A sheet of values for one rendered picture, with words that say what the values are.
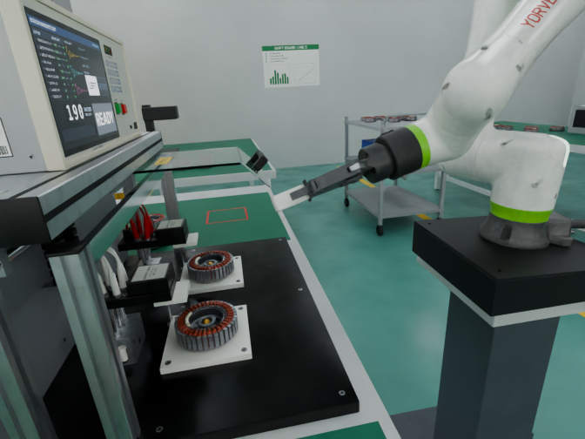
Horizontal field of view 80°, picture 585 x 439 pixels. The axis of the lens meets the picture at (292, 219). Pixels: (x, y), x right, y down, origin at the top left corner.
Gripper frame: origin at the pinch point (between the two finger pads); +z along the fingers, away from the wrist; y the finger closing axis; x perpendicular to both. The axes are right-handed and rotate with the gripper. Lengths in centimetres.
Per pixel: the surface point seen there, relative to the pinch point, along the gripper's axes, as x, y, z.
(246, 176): -42, -146, 1
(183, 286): 7.6, 2.5, 24.0
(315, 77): -226, -463, -174
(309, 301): 21.1, -9.2, 3.8
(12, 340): 6.0, 24.0, 38.1
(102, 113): -24.7, 7.1, 24.8
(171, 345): 16.4, 1.1, 30.1
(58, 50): -27.0, 21.1, 23.1
